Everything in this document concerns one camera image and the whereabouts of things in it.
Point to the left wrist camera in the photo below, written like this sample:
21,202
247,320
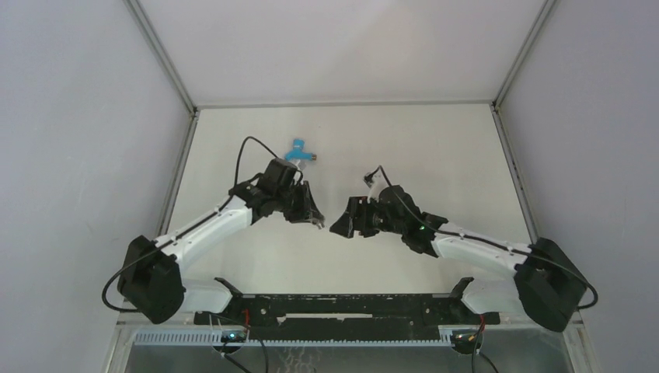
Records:
300,165

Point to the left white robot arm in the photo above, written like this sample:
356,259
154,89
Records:
152,276

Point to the blue plastic water faucet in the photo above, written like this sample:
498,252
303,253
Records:
298,152

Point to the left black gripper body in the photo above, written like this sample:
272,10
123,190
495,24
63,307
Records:
296,205

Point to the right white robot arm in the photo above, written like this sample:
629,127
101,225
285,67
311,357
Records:
536,279

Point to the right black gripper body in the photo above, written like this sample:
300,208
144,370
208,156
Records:
364,209

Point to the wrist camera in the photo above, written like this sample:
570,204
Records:
300,165
375,183

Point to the white slotted cable duct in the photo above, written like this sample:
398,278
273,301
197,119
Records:
217,338

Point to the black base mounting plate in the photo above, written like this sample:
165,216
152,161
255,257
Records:
347,316

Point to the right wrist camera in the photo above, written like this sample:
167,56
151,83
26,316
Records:
375,183

